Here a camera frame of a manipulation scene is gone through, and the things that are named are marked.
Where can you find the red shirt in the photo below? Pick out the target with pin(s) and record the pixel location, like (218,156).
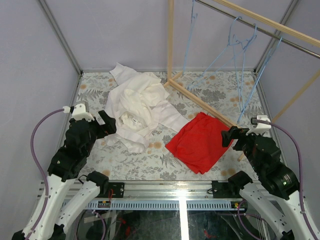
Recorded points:
(199,143)

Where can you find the metal hanging rod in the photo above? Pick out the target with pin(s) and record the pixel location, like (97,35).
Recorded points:
(261,30)

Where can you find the white button shirt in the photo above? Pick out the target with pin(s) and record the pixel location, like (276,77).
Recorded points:
(134,126)

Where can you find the blue wire hanger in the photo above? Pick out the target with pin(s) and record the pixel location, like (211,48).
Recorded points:
(227,51)
(193,19)
(239,48)
(266,60)

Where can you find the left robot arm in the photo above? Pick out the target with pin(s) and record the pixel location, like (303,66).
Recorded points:
(52,220)

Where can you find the wooden rack frame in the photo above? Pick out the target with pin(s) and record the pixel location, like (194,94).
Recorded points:
(171,79)

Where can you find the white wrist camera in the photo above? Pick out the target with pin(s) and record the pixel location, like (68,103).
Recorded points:
(258,127)
(79,111)

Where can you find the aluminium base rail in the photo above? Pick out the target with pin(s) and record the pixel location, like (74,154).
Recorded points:
(144,195)

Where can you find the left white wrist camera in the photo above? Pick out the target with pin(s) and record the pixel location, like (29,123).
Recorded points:
(79,111)

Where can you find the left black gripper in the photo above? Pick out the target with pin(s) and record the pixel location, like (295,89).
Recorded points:
(99,127)

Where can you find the floral table mat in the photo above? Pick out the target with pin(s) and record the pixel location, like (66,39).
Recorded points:
(233,94)

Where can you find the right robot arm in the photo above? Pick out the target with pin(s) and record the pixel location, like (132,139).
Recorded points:
(291,222)

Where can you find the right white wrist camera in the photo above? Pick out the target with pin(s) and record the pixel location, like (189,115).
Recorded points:
(258,127)

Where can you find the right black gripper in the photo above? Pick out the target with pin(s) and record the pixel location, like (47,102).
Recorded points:
(235,131)

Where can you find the cream white garment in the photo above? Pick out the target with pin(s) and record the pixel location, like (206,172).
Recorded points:
(134,91)

